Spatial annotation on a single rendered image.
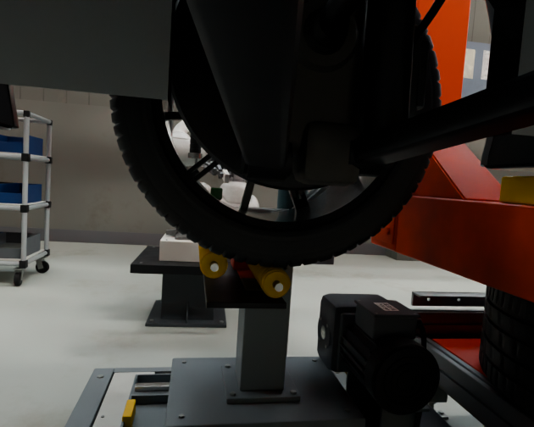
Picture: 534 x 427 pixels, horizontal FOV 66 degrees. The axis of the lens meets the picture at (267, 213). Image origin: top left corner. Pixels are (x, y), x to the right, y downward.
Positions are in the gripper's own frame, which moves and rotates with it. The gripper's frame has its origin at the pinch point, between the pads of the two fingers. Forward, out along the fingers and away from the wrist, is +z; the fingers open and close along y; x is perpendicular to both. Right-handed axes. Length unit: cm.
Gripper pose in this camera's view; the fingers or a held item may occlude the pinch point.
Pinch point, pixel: (225, 175)
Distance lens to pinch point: 140.8
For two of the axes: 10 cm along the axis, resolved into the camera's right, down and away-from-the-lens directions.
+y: 9.6, 0.5, 2.6
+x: -1.3, 9.4, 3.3
